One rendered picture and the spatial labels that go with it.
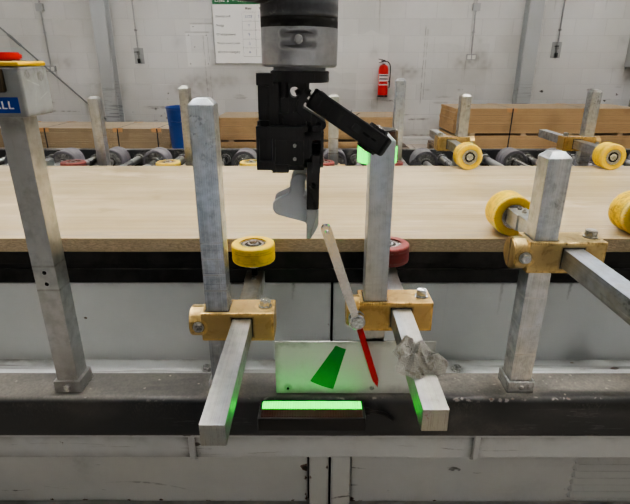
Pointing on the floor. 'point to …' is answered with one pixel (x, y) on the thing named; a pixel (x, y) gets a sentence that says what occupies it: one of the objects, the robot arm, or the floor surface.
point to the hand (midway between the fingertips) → (314, 228)
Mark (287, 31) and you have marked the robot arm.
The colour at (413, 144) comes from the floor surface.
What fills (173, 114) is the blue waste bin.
